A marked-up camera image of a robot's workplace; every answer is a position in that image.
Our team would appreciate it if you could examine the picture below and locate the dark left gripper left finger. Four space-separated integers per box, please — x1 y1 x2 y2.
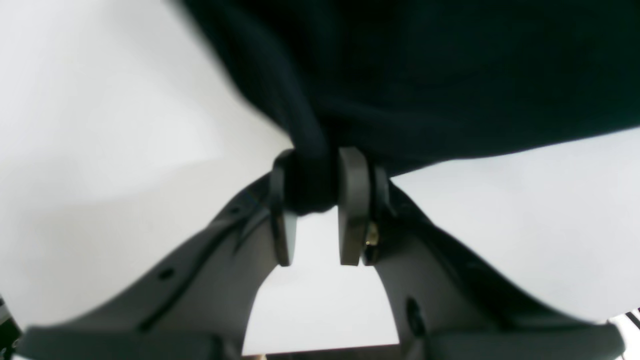
20 150 297 360

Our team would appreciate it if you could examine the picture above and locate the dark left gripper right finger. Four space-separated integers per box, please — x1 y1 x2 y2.
337 146 626 360

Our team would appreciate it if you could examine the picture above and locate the black T-shirt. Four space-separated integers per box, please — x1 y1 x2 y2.
182 0 640 215

